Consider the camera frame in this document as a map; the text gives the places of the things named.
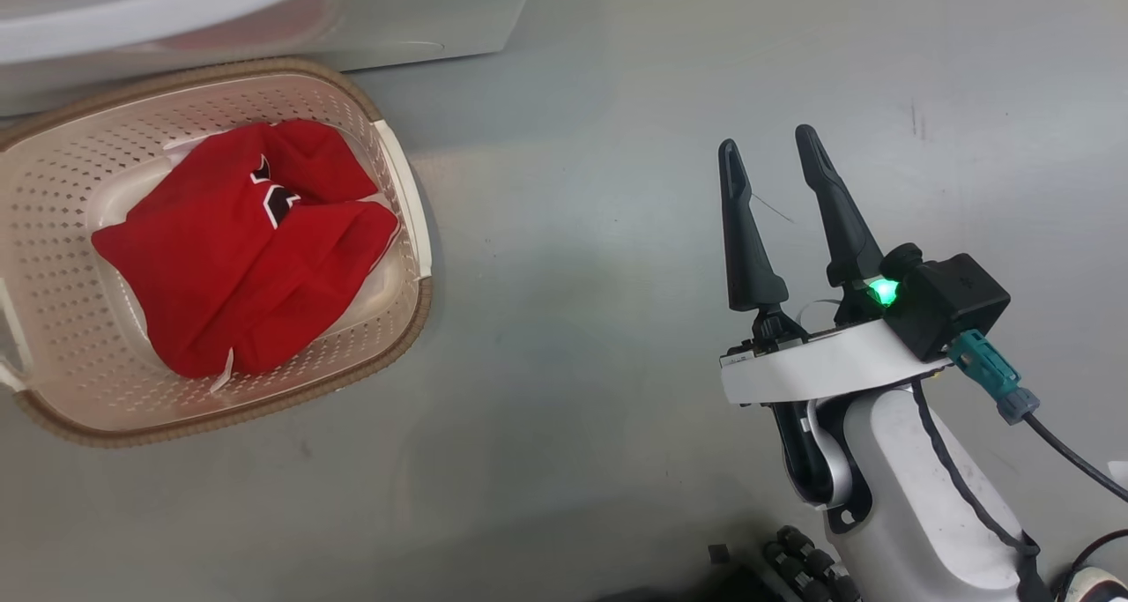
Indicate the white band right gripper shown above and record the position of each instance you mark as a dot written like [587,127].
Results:
[820,364]

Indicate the red garment with black logo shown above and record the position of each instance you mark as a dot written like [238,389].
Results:
[220,267]

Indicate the white front-load washing machine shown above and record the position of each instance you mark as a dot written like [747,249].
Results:
[397,11]

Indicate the cream perforated laundry basket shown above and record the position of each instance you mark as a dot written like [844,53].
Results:
[53,232]

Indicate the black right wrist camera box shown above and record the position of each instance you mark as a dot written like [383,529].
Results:
[952,302]

